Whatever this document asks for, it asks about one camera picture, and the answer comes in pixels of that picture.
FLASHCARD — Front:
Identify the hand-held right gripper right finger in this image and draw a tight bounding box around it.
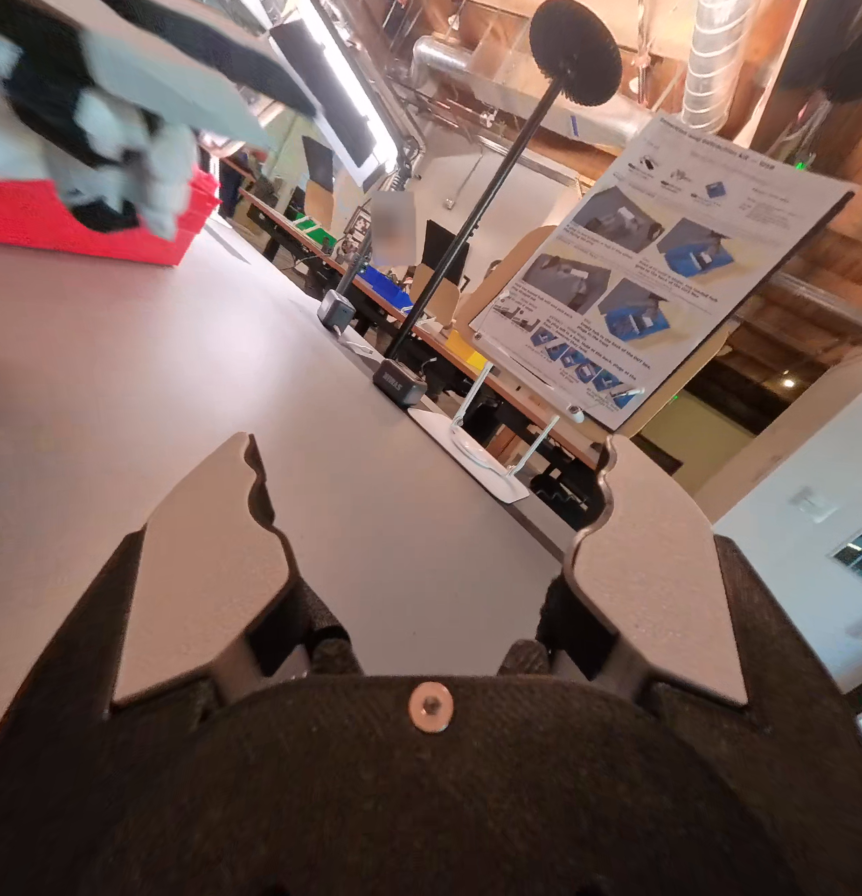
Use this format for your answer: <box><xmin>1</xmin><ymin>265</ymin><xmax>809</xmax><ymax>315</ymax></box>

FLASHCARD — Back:
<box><xmin>563</xmin><ymin>433</ymin><xmax>750</xmax><ymax>708</ymax></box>

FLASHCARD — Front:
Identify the white charger cable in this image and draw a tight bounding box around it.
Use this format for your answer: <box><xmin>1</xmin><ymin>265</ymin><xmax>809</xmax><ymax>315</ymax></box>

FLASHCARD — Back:
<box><xmin>335</xmin><ymin>323</ymin><xmax>379</xmax><ymax>359</ymax></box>

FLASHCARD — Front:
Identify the booth window with sign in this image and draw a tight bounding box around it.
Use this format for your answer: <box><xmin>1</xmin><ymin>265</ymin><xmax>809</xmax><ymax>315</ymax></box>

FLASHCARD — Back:
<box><xmin>832</xmin><ymin>521</ymin><xmax>862</xmax><ymax>583</ymax></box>

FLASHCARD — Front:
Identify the instruction sheet on stand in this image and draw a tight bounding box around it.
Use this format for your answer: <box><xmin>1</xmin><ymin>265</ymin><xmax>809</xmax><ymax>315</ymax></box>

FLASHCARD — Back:
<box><xmin>455</xmin><ymin>224</ymin><xmax>736</xmax><ymax>438</ymax></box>

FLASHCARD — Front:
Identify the white poster stand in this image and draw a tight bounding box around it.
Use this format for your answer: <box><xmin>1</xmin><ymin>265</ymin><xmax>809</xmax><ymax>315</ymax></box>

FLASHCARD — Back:
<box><xmin>406</xmin><ymin>364</ymin><xmax>645</xmax><ymax>505</ymax></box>

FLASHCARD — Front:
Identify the silver air duct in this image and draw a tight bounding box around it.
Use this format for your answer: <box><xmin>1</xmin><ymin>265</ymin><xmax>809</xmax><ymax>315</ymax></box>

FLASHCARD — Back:
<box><xmin>410</xmin><ymin>35</ymin><xmax>656</xmax><ymax>149</ymax></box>

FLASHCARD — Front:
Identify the led panel lamp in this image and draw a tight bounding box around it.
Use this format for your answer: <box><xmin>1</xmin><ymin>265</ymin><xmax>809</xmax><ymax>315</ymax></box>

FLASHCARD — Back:
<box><xmin>269</xmin><ymin>0</ymin><xmax>424</xmax><ymax>191</ymax></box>

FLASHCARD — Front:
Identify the red plastic bin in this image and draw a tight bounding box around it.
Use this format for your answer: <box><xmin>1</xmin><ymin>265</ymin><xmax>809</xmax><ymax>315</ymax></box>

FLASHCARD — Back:
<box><xmin>0</xmin><ymin>167</ymin><xmax>223</xmax><ymax>268</ymax></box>

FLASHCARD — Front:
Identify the grey charger block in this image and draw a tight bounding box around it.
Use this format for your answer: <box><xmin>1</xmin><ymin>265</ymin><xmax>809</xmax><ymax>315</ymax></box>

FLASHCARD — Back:
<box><xmin>317</xmin><ymin>289</ymin><xmax>356</xmax><ymax>331</ymax></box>

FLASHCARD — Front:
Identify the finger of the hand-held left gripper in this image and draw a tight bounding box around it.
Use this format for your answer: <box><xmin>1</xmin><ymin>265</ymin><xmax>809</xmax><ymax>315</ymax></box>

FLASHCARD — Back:
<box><xmin>81</xmin><ymin>0</ymin><xmax>321</xmax><ymax>153</ymax></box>

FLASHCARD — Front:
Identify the black monitor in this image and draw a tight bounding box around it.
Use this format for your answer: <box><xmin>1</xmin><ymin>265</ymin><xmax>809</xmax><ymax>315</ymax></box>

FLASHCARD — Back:
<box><xmin>420</xmin><ymin>219</ymin><xmax>472</xmax><ymax>289</ymax></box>

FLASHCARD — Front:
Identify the ribbed silver duct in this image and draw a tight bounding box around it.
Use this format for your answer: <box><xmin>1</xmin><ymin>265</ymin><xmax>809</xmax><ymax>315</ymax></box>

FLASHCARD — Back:
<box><xmin>681</xmin><ymin>0</ymin><xmax>778</xmax><ymax>135</ymax></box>

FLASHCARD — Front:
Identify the black disc pole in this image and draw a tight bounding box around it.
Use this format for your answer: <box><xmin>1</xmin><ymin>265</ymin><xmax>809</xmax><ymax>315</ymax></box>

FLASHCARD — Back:
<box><xmin>384</xmin><ymin>0</ymin><xmax>623</xmax><ymax>365</ymax></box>

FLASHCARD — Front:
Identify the blue plastic bin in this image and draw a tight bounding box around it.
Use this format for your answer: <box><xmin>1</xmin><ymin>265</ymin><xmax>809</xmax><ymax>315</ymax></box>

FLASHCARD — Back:
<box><xmin>356</xmin><ymin>264</ymin><xmax>414</xmax><ymax>310</ymax></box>

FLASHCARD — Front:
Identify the white wall switch plate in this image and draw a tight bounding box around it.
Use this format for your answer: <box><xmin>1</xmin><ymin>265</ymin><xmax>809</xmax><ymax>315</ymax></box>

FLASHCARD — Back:
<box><xmin>788</xmin><ymin>485</ymin><xmax>842</xmax><ymax>525</ymax></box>

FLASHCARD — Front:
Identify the instruction poster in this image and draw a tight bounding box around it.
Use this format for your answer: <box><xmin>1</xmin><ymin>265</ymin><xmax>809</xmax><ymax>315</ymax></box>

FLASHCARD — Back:
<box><xmin>471</xmin><ymin>114</ymin><xmax>856</xmax><ymax>433</ymax></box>

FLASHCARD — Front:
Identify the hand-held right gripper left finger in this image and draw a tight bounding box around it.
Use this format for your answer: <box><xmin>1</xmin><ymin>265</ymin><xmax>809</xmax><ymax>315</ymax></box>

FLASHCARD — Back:
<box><xmin>112</xmin><ymin>432</ymin><xmax>297</xmax><ymax>708</ymax></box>

